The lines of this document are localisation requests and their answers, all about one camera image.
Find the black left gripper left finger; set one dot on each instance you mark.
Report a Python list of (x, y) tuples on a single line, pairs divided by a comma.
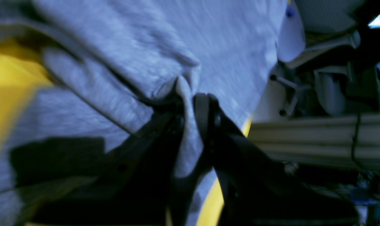
[(134, 184)]

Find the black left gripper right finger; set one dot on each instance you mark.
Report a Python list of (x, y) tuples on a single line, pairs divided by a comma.
[(256, 190)]

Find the grey t-shirt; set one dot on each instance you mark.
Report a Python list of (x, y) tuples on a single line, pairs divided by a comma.
[(116, 63)]

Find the yellow table cloth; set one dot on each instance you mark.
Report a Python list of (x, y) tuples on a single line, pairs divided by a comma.
[(21, 75)]

